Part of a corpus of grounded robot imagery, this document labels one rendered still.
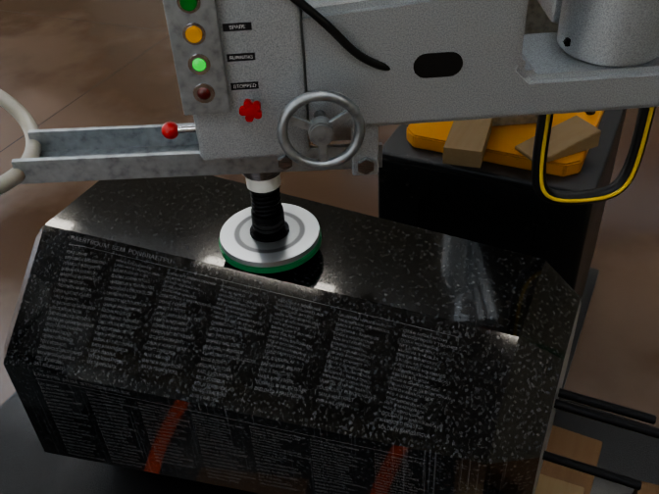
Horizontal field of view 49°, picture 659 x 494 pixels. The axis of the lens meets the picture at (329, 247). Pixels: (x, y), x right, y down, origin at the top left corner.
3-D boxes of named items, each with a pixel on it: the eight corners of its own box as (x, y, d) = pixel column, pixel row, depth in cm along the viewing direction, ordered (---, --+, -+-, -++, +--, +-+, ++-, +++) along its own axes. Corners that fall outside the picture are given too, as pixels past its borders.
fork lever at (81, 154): (374, 127, 152) (374, 106, 149) (383, 177, 137) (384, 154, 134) (39, 142, 150) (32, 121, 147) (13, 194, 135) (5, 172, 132)
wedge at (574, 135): (573, 130, 202) (576, 115, 199) (598, 146, 195) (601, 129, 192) (514, 149, 196) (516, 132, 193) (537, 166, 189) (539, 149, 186)
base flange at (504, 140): (455, 75, 242) (456, 62, 239) (609, 99, 224) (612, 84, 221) (401, 145, 208) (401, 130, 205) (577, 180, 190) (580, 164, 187)
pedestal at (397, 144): (431, 232, 296) (439, 62, 251) (598, 273, 272) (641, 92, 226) (366, 339, 251) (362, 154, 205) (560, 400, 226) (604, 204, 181)
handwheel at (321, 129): (361, 141, 135) (360, 65, 126) (367, 170, 127) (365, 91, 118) (280, 147, 135) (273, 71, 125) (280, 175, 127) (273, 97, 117)
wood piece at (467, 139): (455, 127, 206) (456, 111, 203) (491, 131, 204) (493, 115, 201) (441, 163, 192) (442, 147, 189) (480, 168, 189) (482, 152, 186)
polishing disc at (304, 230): (216, 215, 163) (216, 211, 162) (310, 200, 165) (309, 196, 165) (225, 274, 146) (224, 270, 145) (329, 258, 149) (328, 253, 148)
